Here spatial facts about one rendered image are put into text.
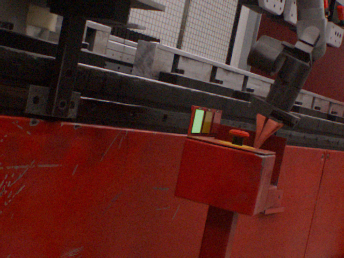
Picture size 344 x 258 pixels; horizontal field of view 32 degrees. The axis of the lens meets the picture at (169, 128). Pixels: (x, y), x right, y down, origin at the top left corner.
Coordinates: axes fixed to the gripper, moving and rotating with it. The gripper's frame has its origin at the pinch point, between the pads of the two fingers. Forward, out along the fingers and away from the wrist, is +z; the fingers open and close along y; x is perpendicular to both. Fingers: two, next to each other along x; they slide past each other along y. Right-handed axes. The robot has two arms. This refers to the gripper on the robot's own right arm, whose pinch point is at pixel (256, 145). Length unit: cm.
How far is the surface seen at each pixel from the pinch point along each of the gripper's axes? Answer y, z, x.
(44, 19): 43, -5, 26
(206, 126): 10.1, 0.6, 5.8
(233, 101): 16.5, -4.0, -28.4
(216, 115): 10.7, -1.7, 0.0
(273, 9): 27, -33, -64
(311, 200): -8, 21, -102
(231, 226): -4.4, 15.7, 7.7
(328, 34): 17, -38, -115
